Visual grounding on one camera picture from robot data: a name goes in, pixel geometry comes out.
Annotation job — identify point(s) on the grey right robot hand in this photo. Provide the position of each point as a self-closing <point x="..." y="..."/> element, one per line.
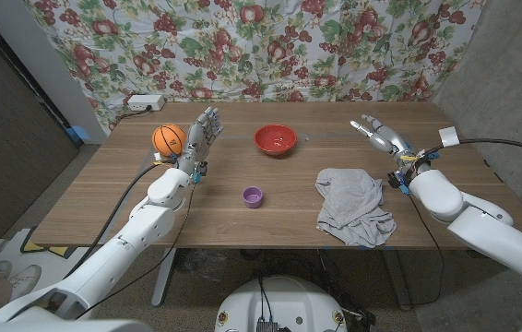
<point x="390" y="140"/>

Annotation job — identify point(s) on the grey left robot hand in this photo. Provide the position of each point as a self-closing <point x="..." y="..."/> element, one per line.
<point x="198" y="143"/>

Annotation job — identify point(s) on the grey shirt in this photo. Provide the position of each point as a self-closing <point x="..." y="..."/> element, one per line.
<point x="351" y="203"/>

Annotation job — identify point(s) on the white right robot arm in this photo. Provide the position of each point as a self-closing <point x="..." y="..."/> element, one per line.
<point x="487" y="230"/>

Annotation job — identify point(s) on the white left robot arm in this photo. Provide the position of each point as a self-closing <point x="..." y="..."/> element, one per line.
<point x="122" y="249"/>

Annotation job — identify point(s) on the orange mini basketball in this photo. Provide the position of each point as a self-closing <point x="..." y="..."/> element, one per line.
<point x="169" y="139"/>

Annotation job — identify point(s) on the red bowl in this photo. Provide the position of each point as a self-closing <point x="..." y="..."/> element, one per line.
<point x="275" y="138"/>

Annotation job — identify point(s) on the purple cup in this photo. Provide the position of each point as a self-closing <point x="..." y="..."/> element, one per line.
<point x="252" y="197"/>

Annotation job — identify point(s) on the white power strip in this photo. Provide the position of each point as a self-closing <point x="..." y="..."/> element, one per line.
<point x="145" y="102"/>

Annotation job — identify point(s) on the fruit print backdrop cloth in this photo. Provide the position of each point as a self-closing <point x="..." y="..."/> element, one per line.
<point x="242" y="46"/>

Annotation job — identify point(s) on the blue tape piece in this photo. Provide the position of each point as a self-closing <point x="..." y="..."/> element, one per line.
<point x="77" y="133"/>

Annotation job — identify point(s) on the clear plastic bag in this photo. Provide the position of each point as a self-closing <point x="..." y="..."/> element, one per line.
<point x="203" y="265"/>

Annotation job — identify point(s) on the dark grey table leg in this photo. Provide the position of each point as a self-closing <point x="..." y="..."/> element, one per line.
<point x="397" y="281"/>

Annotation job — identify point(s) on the light grey table leg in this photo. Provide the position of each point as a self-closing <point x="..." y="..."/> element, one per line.
<point x="163" y="281"/>

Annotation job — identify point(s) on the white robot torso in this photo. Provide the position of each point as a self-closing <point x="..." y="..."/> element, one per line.
<point x="284" y="304"/>

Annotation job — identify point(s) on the dark brown door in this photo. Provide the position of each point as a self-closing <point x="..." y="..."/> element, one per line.
<point x="12" y="161"/>

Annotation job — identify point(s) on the white sneaker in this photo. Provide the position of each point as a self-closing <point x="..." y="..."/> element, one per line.
<point x="2" y="269"/>
<point x="26" y="279"/>

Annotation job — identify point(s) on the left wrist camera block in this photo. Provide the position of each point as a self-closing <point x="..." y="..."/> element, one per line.
<point x="201" y="171"/>

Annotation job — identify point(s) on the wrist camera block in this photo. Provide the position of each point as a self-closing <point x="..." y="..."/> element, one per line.
<point x="398" y="181"/>
<point x="201" y="171"/>

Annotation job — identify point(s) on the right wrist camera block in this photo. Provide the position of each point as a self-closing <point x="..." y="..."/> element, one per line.
<point x="398" y="181"/>

